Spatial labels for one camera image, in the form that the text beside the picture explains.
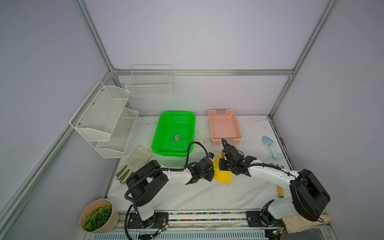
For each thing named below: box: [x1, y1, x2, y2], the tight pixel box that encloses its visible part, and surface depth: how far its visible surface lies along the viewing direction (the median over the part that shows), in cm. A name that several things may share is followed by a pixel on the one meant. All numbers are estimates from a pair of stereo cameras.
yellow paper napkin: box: [213, 153, 233, 183], surface depth 88 cm
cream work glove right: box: [282, 213, 331, 234], surface depth 73 cm
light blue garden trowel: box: [262, 136, 279, 160], surface depth 103 cm
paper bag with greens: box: [79, 198, 119, 234], surface depth 67 cm
